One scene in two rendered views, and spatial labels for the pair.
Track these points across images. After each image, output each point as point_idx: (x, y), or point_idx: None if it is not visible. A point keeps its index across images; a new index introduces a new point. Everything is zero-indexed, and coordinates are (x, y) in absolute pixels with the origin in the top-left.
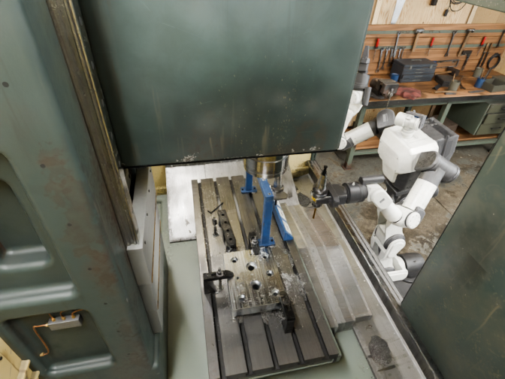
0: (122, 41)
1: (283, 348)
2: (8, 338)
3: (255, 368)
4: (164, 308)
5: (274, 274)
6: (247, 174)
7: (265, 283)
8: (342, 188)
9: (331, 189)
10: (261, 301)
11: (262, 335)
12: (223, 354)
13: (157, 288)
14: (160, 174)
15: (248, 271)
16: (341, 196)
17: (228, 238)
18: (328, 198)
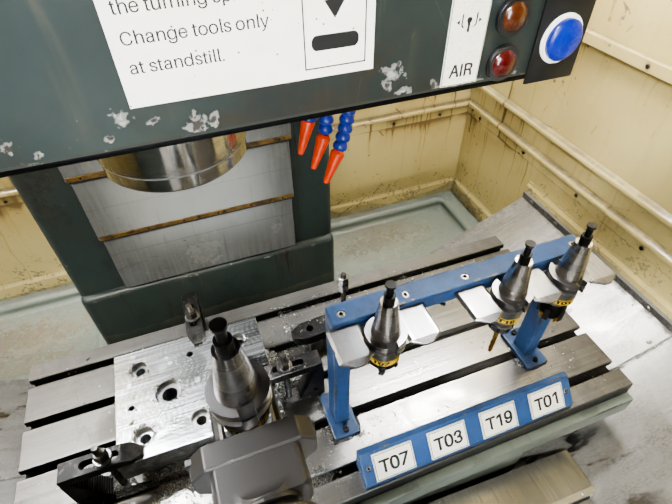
0: None
1: (49, 489)
2: None
3: (26, 435)
4: (212, 299)
5: (196, 428)
6: (530, 309)
7: (171, 411)
8: (264, 491)
9: (255, 439)
10: (123, 409)
11: (89, 441)
12: (67, 378)
13: (131, 225)
14: (512, 202)
15: (205, 371)
16: (213, 488)
17: (311, 324)
18: (213, 437)
